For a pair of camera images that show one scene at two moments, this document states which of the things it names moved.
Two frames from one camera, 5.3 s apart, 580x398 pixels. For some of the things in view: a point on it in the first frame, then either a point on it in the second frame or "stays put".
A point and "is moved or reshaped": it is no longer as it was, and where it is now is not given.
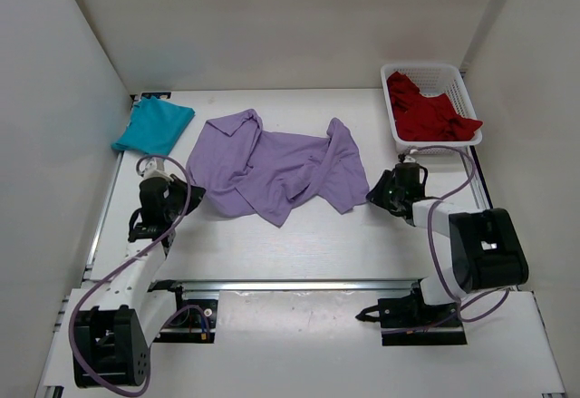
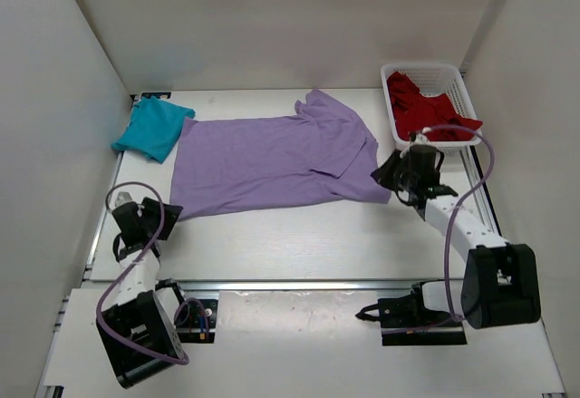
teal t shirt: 155,126 stays put
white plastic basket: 433,80 stays put
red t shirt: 422,117 stays put
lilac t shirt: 236,166 is moved or reshaped
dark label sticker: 158,94 stays put
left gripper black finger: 197,193 to 170,216
